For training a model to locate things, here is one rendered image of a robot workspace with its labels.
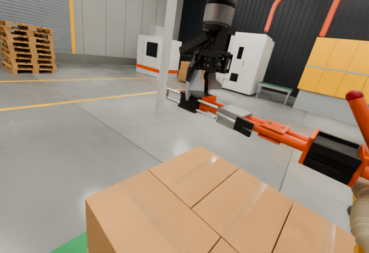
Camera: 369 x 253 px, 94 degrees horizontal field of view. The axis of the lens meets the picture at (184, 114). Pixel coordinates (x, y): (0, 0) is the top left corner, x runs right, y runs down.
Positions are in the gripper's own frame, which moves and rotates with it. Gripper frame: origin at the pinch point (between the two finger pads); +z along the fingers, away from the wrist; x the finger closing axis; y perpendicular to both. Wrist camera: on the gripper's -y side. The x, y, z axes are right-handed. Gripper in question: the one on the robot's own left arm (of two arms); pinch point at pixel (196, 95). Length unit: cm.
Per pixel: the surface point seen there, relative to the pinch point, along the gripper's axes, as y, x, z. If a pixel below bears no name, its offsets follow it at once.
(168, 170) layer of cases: -34, 30, 68
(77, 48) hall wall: -916, 236, 69
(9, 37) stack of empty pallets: -630, -4, 35
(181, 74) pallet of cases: -491, 508, 98
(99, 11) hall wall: -929, 340, -106
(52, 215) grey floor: -92, -29, 122
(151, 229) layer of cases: -8, -4, 67
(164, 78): -223, 180, 48
